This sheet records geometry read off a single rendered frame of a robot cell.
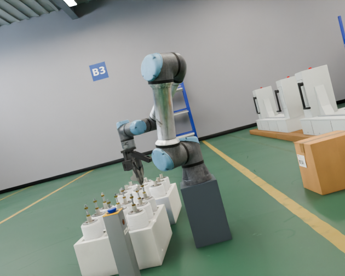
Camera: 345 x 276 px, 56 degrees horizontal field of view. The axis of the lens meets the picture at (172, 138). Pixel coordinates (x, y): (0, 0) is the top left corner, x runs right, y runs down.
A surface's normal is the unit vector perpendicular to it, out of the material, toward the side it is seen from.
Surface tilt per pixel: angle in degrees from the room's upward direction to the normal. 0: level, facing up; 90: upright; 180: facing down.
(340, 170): 90
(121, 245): 90
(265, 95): 90
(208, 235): 90
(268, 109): 78
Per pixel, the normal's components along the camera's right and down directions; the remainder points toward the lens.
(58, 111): -0.01, 0.05
